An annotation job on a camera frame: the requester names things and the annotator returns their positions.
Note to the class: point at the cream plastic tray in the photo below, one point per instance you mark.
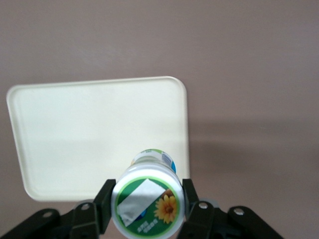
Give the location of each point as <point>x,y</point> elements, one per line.
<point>87,129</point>

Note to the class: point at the green lid gum bottle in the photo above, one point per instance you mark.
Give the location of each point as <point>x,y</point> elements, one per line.
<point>147,199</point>

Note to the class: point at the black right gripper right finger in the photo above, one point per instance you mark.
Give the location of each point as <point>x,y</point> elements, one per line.
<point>207,221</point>

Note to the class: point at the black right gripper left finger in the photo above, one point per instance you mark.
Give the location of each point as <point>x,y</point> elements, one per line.
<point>82,219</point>

